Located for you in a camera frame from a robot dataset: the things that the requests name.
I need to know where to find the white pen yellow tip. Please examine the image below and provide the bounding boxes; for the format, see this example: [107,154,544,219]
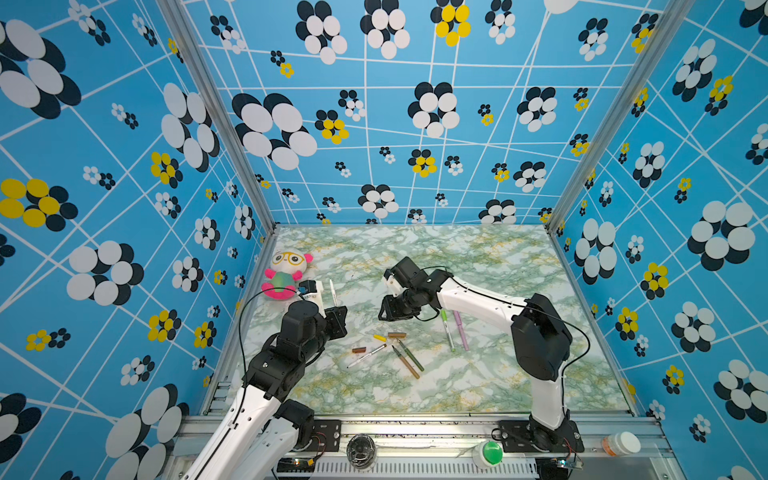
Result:
[329,280,340,307]

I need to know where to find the white pen green tip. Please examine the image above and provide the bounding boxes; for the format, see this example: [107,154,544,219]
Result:
[440,309,456,352]

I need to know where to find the pink gel pen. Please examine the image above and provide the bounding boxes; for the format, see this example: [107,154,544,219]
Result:
[452,311,470,351]

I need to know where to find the green gel pen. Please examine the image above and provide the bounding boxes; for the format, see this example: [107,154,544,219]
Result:
[398,340,425,372]

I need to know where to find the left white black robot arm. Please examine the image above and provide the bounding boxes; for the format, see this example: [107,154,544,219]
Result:
[183,300,348,479]

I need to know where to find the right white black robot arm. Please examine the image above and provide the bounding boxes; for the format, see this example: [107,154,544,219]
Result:
[378,257,573,432]

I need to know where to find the white pen brown tip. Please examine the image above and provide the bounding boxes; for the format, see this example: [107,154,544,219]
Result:
[346,343,388,369]

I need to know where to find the brown gel pen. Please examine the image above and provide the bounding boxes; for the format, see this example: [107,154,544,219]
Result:
[392,345,420,379]

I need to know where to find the white pink plush toy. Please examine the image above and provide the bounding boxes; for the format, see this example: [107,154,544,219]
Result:
[261,251,314,300]

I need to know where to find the green push button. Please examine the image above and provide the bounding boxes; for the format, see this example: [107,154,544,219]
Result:
[472,440,504,469]

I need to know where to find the white orange bottle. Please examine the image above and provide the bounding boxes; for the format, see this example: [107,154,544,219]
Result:
[601,431,641,457]

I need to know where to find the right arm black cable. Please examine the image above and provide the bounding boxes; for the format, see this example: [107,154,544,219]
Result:
[419,265,593,385]

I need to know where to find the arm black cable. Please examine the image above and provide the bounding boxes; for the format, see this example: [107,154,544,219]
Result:
[237,285,301,421]
[419,265,593,385]

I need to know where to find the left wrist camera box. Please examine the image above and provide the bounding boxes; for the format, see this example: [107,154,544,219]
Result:
[298,279,326,317]

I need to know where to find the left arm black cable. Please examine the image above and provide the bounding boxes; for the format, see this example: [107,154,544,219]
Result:
[237,285,301,421]

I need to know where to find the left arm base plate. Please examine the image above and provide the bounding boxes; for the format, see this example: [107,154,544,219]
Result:
[292,419,342,453]

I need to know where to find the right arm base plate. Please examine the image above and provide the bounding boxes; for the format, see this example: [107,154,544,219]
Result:
[492,418,585,455]

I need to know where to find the aluminium front frame rail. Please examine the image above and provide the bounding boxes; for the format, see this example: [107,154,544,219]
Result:
[173,413,673,463]

